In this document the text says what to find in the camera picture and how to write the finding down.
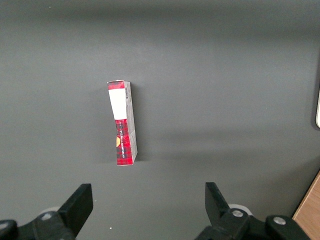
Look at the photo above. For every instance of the light wooden box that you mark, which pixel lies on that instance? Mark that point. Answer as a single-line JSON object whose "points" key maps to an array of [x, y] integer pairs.
{"points": [[308, 212]]}

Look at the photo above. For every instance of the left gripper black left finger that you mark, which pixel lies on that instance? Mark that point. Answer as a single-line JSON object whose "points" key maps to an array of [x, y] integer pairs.
{"points": [[78, 206]]}

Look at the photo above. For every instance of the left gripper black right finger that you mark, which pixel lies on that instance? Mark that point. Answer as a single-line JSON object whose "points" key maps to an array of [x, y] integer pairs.
{"points": [[216, 207]]}

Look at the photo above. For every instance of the red plaid cardboard box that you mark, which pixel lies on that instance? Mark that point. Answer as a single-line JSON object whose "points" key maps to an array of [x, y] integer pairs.
{"points": [[122, 125]]}

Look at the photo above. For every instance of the white plastic tray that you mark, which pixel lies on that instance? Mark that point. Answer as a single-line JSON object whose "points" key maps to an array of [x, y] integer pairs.
{"points": [[318, 107]]}

